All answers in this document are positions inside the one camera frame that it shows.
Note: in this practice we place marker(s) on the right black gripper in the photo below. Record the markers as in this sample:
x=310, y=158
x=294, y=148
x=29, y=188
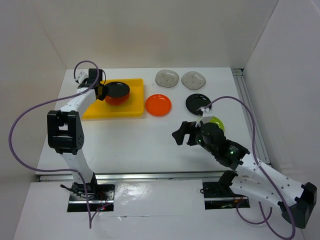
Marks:
x=187, y=127

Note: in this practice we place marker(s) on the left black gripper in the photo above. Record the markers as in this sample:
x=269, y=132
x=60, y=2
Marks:
x=104, y=93

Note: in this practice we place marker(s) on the black plate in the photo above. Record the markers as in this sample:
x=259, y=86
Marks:
x=116, y=89
x=195, y=102

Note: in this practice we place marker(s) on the orange plate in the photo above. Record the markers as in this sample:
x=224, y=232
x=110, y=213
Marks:
x=116, y=101
x=158, y=105

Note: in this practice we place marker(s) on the green plate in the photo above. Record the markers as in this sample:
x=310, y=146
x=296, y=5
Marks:
x=218, y=122

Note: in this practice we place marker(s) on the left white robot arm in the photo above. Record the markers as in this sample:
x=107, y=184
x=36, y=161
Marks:
x=65, y=133

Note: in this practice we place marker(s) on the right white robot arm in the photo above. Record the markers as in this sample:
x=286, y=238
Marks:
x=249, y=177

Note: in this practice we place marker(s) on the yellow plastic bin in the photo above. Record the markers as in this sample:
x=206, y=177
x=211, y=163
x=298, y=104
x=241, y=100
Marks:
x=134, y=107

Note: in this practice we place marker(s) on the grey glass plate right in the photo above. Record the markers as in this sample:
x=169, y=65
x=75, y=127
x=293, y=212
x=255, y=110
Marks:
x=193, y=80

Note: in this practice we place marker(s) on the grey glass plate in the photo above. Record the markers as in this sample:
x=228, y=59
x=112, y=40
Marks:
x=167, y=78
x=193, y=80

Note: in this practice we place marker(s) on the grey glass plate left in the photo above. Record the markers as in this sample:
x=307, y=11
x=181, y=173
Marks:
x=167, y=78

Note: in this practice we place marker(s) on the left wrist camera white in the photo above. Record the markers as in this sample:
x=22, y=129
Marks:
x=81, y=77

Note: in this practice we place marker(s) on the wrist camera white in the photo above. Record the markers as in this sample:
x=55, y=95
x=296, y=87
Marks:
x=206, y=116
x=81, y=77

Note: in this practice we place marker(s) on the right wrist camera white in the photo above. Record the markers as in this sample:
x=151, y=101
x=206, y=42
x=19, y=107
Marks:
x=206, y=116

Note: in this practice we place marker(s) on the aluminium rail front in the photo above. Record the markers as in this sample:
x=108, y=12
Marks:
x=138, y=176

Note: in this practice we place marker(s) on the aluminium rail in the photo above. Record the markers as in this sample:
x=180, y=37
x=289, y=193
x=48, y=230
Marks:
x=138, y=176
x=244, y=96

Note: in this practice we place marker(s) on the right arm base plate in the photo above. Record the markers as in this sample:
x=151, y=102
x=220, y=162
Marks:
x=218, y=197

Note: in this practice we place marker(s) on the aluminium rail right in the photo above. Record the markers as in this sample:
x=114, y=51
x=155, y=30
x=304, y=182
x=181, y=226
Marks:
x=244, y=96

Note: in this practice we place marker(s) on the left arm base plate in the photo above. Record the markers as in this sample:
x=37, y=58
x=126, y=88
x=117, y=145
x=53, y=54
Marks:
x=102, y=200

